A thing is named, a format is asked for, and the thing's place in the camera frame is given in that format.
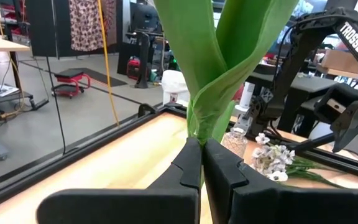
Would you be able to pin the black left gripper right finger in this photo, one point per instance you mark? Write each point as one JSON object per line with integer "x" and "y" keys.
{"x": 247, "y": 202}

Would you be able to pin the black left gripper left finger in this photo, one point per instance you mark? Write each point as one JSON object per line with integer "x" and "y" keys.
{"x": 154, "y": 205}

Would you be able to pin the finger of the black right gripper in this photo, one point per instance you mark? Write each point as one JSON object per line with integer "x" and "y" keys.
{"x": 351, "y": 121}

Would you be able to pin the white plastic bucket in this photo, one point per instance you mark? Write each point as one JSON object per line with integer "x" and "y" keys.
{"x": 174, "y": 84}

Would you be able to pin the clear glass vase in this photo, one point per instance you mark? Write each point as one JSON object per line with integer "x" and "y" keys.
{"x": 235, "y": 144}

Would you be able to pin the red mandala patterned fabric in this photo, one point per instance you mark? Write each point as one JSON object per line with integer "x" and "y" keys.
{"x": 110, "y": 21}

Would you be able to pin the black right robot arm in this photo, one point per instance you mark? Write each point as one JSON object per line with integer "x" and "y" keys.
{"x": 300, "y": 62}

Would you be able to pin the black aluminium table frame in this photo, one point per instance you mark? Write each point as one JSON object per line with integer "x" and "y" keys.
{"x": 57, "y": 163}

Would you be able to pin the black floor mat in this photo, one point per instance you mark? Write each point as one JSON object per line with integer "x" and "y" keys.
{"x": 110, "y": 80}

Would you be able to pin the red artificial tulip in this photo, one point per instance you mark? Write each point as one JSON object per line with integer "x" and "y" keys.
{"x": 204, "y": 62}

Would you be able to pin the white artificial flower bunch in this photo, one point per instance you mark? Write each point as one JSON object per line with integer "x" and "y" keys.
{"x": 272, "y": 158}

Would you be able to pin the floral patterned fabric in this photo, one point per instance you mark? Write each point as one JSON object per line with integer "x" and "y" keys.
{"x": 85, "y": 25}

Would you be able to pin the red portable generator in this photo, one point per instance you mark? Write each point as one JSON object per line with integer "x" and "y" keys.
{"x": 133, "y": 67}

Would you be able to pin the red rolling stool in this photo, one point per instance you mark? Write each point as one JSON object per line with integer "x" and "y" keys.
{"x": 68, "y": 73}

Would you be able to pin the printed papers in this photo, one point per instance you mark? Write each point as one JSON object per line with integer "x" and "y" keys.
{"x": 3, "y": 91}

